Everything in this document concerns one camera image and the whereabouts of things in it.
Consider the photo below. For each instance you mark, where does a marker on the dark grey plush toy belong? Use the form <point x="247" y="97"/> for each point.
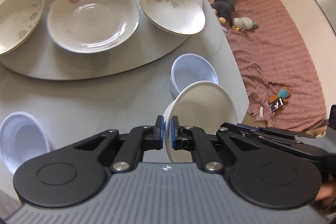
<point x="224" y="9"/>

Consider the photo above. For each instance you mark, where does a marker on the grey round lazy susan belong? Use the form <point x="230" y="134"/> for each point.
<point x="40" y="57"/>

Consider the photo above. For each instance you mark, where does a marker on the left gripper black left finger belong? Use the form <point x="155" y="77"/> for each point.
<point x="133" y="145"/>

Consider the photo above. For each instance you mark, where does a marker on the orange teal plush toy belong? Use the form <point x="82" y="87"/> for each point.
<point x="284" y="93"/>

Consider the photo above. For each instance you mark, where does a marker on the leaf pattern plate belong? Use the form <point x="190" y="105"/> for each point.
<point x="181" y="17"/>
<point x="19" y="18"/>

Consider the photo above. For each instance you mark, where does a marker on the pink flower white plate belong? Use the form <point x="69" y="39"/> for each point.
<point x="92" y="26"/>

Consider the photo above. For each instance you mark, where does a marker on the white plastic bowl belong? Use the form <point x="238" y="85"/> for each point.
<point x="187" y="69"/>
<point x="22" y="138"/>

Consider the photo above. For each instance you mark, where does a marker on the person's right hand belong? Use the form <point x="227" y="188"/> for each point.
<point x="327" y="191"/>

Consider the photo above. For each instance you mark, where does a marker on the smartphone on sofa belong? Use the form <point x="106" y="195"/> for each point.
<point x="276" y="104"/>

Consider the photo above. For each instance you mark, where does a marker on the pink knitted sofa blanket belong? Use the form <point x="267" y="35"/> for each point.
<point x="272" y="56"/>

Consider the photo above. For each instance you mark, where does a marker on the white duck plush toy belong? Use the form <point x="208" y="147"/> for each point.
<point x="243" y="24"/>

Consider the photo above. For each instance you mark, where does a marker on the plain white ceramic bowl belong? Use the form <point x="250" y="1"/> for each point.
<point x="202" y="104"/>

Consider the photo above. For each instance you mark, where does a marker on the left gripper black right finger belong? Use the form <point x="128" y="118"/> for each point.
<point x="198" y="143"/>

